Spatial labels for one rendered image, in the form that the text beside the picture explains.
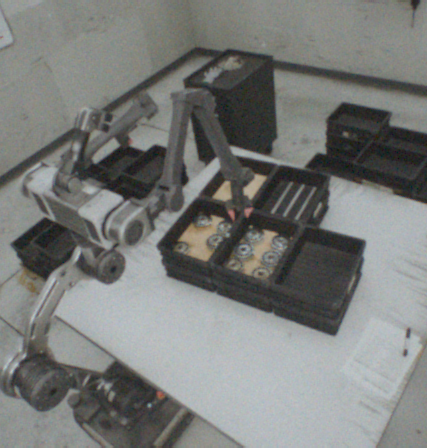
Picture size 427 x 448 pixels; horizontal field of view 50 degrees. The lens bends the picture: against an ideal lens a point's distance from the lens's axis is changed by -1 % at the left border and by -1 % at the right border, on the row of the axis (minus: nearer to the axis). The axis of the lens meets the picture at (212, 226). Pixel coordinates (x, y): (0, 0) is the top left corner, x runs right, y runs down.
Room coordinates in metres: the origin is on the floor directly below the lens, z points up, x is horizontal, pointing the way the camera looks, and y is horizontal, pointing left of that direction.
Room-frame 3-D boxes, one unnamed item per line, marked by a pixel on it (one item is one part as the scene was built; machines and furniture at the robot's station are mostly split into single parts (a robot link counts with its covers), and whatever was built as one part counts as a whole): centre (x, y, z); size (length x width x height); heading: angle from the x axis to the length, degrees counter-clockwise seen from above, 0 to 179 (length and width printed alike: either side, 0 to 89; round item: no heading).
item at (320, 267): (1.31, -0.43, 0.87); 0.40 x 0.30 x 0.11; 143
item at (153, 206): (1.25, 0.21, 1.45); 0.09 x 0.08 x 0.12; 45
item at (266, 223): (1.49, -0.19, 0.87); 0.40 x 0.30 x 0.11; 143
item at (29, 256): (2.53, 1.19, 0.26); 0.40 x 0.30 x 0.23; 135
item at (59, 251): (2.25, 0.90, 0.37); 0.40 x 0.30 x 0.45; 135
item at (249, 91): (3.46, -0.36, 0.45); 0.60 x 0.45 x 0.90; 135
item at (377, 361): (0.94, -0.58, 0.70); 0.33 x 0.23 x 0.01; 135
